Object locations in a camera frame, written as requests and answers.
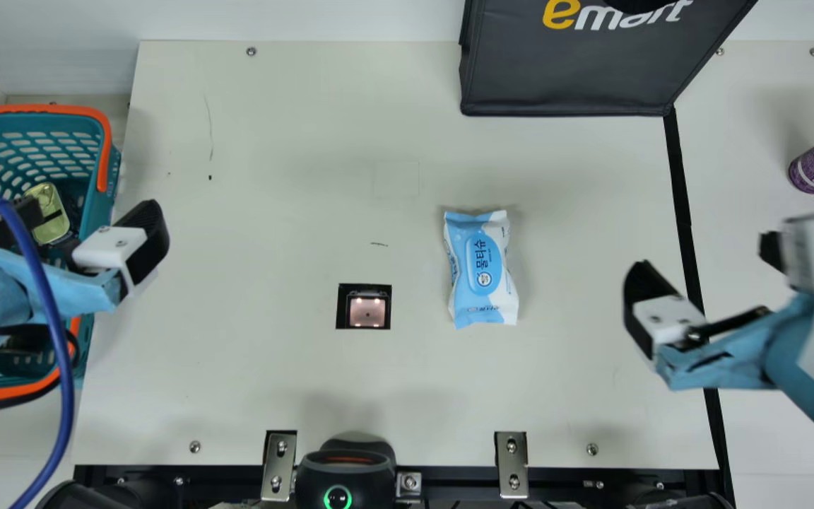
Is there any dark grey bag with straps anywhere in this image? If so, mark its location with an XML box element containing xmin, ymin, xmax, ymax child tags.
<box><xmin>459</xmin><ymin>0</ymin><xmax>760</xmax><ymax>117</ymax></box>

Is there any blue wet wipes pack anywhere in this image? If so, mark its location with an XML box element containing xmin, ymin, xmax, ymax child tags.
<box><xmin>443</xmin><ymin>207</ymin><xmax>520</xmax><ymax>330</ymax></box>

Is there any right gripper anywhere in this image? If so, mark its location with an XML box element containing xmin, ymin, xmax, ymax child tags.
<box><xmin>623</xmin><ymin>231</ymin><xmax>814</xmax><ymax>469</ymax></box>

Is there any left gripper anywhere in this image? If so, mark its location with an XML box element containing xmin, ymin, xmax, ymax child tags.
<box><xmin>0</xmin><ymin>196</ymin><xmax>171</xmax><ymax>387</ymax></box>

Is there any blue cable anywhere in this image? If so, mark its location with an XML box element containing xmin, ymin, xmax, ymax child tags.
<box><xmin>0</xmin><ymin>179</ymin><xmax>77</xmax><ymax>509</ymax></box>

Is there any small square scanner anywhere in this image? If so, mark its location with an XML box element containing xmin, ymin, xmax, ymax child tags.
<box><xmin>336</xmin><ymin>283</ymin><xmax>393</xmax><ymax>330</ymax></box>

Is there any teal shopping basket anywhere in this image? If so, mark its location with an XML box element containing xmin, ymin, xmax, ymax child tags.
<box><xmin>0</xmin><ymin>105</ymin><xmax>123</xmax><ymax>413</ymax></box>

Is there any gold rectangular tin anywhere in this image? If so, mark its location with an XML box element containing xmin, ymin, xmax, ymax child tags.
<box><xmin>28</xmin><ymin>182</ymin><xmax>72</xmax><ymax>245</ymax></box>

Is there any black device with green light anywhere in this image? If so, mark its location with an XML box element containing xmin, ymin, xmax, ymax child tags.
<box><xmin>295</xmin><ymin>433</ymin><xmax>399</xmax><ymax>509</ymax></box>

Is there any black strip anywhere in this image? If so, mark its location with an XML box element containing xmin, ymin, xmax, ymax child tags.
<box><xmin>663</xmin><ymin>106</ymin><xmax>736</xmax><ymax>509</ymax></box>

